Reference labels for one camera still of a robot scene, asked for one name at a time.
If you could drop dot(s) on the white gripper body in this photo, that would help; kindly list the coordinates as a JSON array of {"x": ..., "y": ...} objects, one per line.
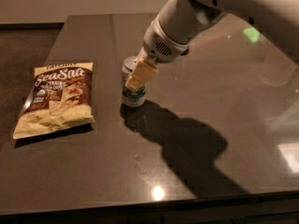
[{"x": 159, "y": 46}]

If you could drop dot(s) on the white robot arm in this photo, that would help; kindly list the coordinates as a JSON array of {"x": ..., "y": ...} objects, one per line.
[{"x": 180, "y": 21}]

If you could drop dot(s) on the brown sea salt chip bag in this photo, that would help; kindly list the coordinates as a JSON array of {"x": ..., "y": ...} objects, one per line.
[{"x": 61, "y": 99}]

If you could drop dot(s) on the white green 7up can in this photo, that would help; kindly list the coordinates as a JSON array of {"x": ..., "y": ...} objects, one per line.
[{"x": 128, "y": 97}]

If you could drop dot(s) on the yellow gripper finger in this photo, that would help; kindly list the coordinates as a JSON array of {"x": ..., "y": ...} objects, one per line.
[{"x": 143, "y": 70}]

